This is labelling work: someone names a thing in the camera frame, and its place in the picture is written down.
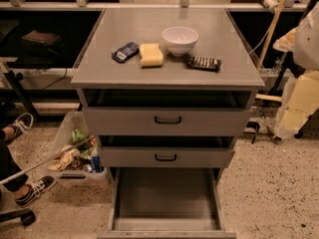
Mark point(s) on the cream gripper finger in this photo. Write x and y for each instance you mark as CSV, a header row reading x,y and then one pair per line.
x,y
300,100
286,43

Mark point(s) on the black chocolate rxbar packet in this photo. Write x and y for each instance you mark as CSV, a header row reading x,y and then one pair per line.
x,y
202,63

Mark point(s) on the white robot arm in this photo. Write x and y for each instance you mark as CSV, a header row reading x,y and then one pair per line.
x,y
306,50

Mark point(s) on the grey drawer cabinet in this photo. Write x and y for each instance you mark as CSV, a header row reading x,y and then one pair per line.
x,y
104,83

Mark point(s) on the grey bottom drawer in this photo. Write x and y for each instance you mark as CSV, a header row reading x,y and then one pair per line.
x,y
165,203

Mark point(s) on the grey drawer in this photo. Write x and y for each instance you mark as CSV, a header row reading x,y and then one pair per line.
x,y
165,203
166,157
166,122

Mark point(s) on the grey middle drawer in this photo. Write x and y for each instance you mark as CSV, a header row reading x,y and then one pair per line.
x,y
166,157

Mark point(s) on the grey top drawer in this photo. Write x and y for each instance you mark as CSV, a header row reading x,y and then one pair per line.
x,y
166,122

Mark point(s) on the white bowl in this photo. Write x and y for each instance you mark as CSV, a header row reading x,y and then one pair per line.
x,y
179,41

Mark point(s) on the yellow sponge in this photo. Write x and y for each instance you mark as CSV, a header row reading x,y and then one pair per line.
x,y
151,55

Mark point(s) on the blue snack bar packet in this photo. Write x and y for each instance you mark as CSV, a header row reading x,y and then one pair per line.
x,y
125,52

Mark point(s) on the blue soda can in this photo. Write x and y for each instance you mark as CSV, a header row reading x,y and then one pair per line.
x,y
96,163

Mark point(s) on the clear plastic bin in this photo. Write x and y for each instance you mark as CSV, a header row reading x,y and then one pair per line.
x,y
74,174

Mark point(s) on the green snack bag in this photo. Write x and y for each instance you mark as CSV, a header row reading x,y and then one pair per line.
x,y
78,135

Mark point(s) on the brown box on shelf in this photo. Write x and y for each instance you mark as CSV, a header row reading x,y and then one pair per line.
x,y
39,39

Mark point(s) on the black white left sneaker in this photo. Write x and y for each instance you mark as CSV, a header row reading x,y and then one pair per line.
x,y
27,193

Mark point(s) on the black white sneaker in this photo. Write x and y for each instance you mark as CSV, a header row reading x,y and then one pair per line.
x,y
27,193
19,126

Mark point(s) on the black white right sneaker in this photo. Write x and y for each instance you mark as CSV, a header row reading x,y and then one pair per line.
x,y
19,126

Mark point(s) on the black office chair base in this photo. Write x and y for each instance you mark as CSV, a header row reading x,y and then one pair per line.
x,y
26,216

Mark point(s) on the black trouser leg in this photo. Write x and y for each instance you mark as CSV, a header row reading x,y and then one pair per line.
x,y
8,166

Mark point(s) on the white long stick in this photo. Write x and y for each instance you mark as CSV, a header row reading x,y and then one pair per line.
x,y
51,157

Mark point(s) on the wooden broom handle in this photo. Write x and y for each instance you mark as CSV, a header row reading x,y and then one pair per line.
x,y
270,33

